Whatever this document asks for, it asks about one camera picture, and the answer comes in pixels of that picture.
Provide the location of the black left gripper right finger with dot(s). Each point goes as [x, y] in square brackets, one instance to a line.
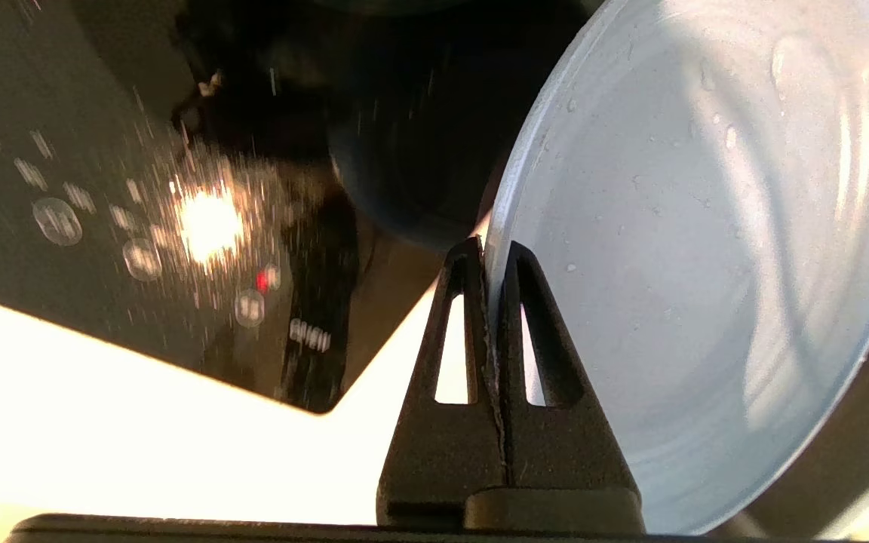
[570, 452]

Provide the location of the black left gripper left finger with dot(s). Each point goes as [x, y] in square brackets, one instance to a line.
[442, 452]

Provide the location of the light blue plate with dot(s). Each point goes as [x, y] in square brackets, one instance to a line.
[706, 264]

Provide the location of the black induction cooktop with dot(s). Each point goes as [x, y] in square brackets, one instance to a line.
[140, 188]

